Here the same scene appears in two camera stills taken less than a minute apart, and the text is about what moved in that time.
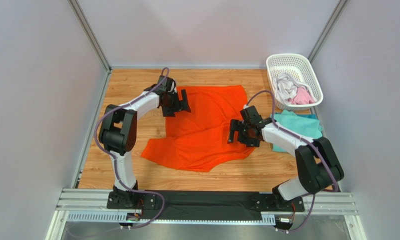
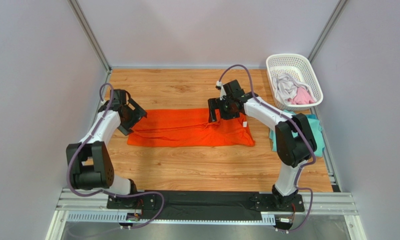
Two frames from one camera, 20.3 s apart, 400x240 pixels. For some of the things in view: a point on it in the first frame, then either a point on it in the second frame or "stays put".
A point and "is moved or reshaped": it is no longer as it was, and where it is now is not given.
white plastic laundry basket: [294, 82] stays put
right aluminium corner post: [327, 31] stays put
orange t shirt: [199, 139] is moved or reshaped
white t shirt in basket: [285, 86] stays put
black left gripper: [183, 104] -> [137, 115]
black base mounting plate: [209, 206] stays put
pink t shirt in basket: [302, 97] stays put
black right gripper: [240, 132] -> [216, 106]
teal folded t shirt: [305, 125] stays put
